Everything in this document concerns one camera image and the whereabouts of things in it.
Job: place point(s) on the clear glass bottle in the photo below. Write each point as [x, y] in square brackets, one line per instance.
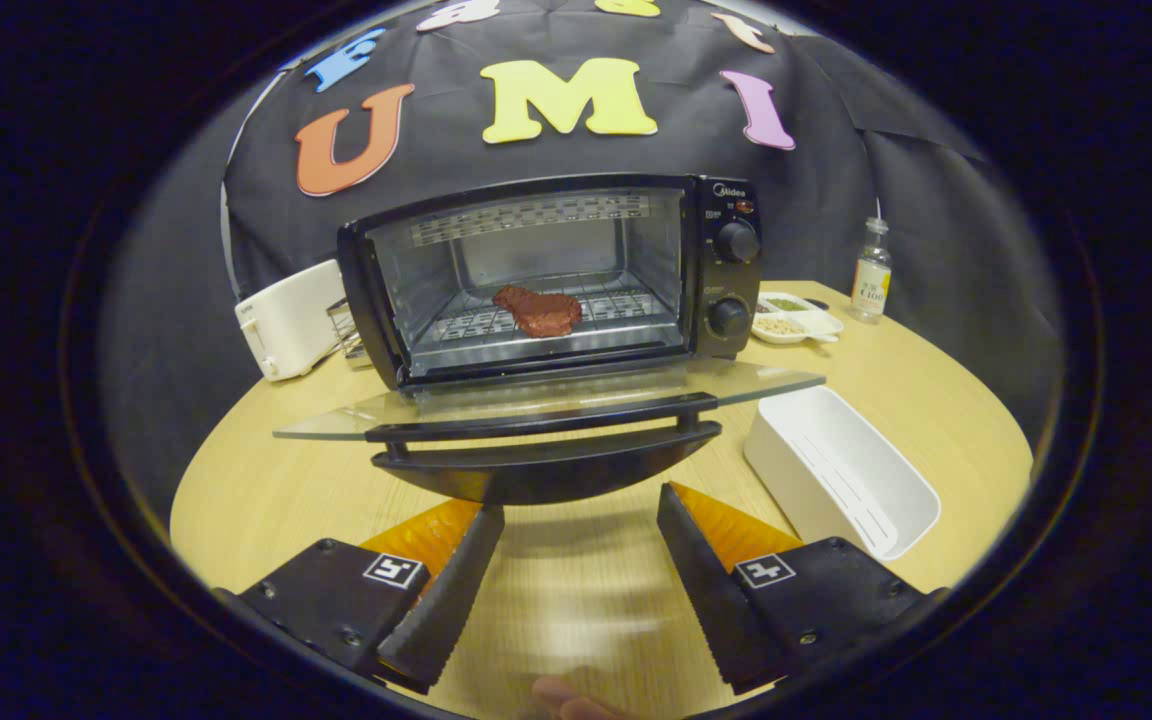
[872, 285]

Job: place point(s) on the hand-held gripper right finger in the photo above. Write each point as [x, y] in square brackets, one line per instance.
[706, 590]

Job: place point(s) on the white divided condiment dish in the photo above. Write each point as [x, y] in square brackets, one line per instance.
[811, 322]

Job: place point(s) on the brown steak piece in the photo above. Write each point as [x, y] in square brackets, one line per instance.
[541, 312]

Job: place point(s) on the white bread toaster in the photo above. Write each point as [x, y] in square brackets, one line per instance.
[291, 320]

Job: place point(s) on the white ribbed plastic tray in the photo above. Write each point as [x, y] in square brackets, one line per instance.
[836, 450]

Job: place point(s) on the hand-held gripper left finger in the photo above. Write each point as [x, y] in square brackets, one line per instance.
[451, 600]

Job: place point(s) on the black toaster oven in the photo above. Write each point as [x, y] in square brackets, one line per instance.
[726, 275]

